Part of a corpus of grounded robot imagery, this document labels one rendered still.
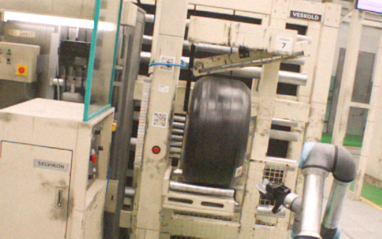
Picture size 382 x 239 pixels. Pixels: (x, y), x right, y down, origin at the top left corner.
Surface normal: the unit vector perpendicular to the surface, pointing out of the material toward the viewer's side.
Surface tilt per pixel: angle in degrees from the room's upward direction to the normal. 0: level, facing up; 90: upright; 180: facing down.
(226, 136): 84
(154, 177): 90
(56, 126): 90
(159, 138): 90
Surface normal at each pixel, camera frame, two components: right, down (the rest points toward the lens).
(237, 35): -0.03, 0.17
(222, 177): -0.11, 0.75
